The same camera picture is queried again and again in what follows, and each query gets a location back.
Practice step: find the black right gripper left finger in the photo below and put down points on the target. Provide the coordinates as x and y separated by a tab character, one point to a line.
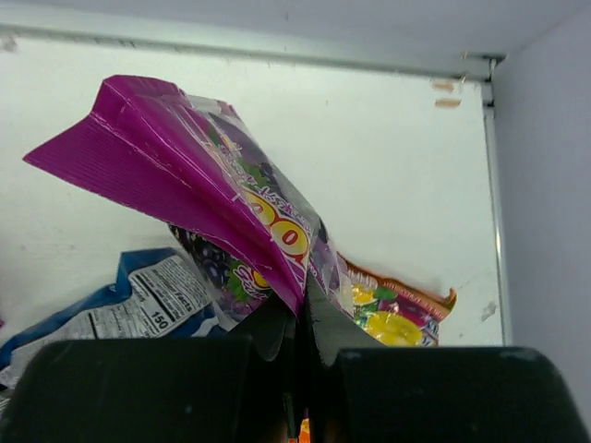
234	388

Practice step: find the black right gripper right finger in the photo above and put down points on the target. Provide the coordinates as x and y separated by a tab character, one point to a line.
363	391

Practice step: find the orange snack packet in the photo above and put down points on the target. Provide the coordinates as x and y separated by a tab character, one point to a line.
391	311

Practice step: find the blue white snack bag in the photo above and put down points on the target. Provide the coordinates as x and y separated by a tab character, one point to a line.
157	293

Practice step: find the magenta snack wrapper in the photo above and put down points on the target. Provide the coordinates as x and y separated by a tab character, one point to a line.
237	289

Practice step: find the small magenta snack packet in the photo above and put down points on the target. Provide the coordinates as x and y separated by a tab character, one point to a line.
191	162

